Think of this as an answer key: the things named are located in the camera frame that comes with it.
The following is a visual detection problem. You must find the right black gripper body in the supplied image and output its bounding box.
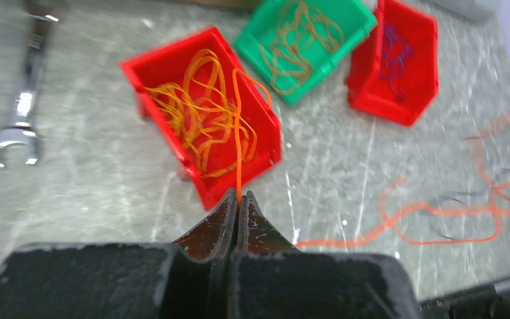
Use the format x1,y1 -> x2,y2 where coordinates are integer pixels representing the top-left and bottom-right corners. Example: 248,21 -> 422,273
419,278 -> 510,319

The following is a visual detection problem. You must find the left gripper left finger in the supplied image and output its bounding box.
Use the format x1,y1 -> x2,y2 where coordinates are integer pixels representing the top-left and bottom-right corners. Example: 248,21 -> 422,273
0,189 -> 238,318

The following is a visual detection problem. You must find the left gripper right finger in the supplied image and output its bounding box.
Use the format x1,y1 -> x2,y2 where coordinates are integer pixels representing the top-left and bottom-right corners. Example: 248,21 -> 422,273
227,190 -> 423,319

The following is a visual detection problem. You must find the orange cable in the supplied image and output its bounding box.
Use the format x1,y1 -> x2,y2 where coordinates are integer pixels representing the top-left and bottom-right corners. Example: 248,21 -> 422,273
230,68 -> 510,250

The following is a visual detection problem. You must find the yellow cable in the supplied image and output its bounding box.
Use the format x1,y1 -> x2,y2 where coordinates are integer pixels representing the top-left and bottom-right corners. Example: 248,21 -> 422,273
145,48 -> 258,179

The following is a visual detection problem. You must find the purple cable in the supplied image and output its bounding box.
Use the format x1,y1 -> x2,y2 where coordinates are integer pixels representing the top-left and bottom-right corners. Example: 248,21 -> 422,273
378,22 -> 414,102

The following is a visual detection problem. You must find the silver combination wrench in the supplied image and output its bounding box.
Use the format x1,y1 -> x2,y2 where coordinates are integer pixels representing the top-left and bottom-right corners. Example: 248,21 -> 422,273
0,1 -> 67,169

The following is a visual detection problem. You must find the small red plastic bin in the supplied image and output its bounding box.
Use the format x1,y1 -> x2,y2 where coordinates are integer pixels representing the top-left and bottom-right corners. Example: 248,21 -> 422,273
120,26 -> 282,209

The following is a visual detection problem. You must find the green plastic bin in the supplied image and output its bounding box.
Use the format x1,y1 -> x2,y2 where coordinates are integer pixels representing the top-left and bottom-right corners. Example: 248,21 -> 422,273
234,1 -> 377,105

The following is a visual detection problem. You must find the large red plastic bin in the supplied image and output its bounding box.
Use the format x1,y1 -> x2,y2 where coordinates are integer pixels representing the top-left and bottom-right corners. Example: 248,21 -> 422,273
345,1 -> 439,127

